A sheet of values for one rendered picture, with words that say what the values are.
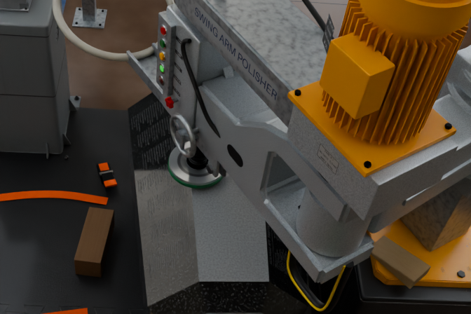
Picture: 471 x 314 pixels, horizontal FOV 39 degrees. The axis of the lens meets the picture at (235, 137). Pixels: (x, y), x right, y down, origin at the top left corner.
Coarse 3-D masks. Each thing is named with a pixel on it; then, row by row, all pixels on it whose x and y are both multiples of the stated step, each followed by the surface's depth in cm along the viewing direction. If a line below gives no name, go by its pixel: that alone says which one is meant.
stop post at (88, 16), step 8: (88, 0) 423; (80, 8) 441; (88, 8) 428; (96, 8) 436; (80, 16) 437; (88, 16) 432; (96, 16) 439; (104, 16) 440; (72, 24) 431; (80, 24) 431; (88, 24) 432; (96, 24) 433
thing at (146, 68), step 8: (128, 56) 257; (152, 56) 263; (136, 64) 253; (144, 64) 259; (152, 64) 259; (136, 72) 255; (144, 72) 249; (152, 72) 256; (144, 80) 251; (152, 80) 246; (152, 88) 247; (160, 88) 243; (160, 96) 243; (200, 144) 228; (208, 152) 224; (208, 168) 220; (224, 176) 222
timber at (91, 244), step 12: (96, 216) 315; (108, 216) 316; (84, 228) 310; (96, 228) 310; (108, 228) 311; (84, 240) 305; (96, 240) 306; (108, 240) 312; (84, 252) 301; (96, 252) 302; (84, 264) 300; (96, 264) 299; (96, 276) 306
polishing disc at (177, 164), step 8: (184, 144) 255; (176, 152) 252; (176, 160) 250; (184, 160) 250; (176, 168) 247; (184, 168) 247; (176, 176) 245; (184, 176) 245; (192, 176) 245; (200, 176) 246; (208, 176) 246; (192, 184) 244; (200, 184) 244
